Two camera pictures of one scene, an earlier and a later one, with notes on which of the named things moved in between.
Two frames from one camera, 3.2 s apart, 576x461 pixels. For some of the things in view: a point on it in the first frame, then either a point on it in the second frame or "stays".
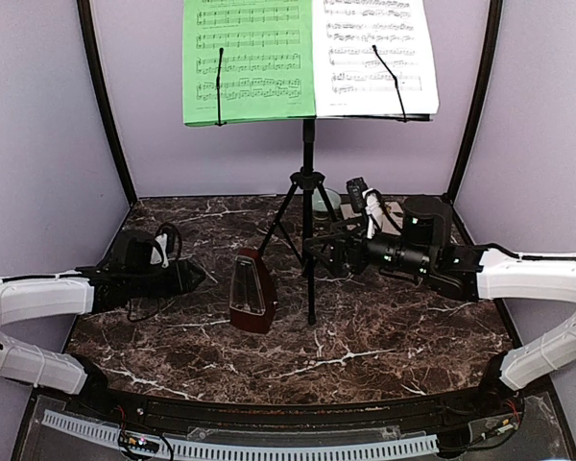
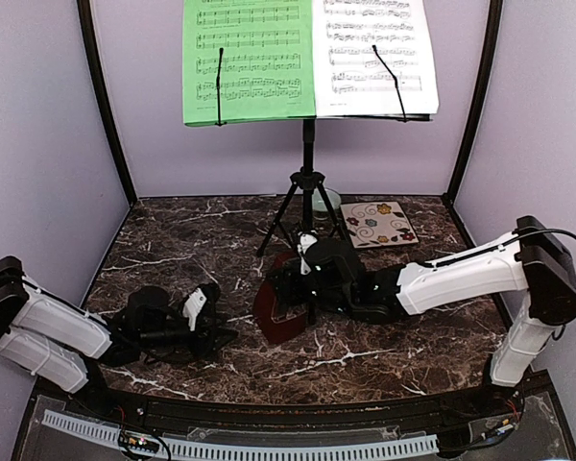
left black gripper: [181, 280] → [204, 346]
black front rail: [303, 416] stays
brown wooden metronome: [252, 298] → [276, 330]
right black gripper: [341, 252] → [286, 289]
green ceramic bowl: [318, 204] stays
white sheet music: [350, 80] stays
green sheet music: [268, 60] stays
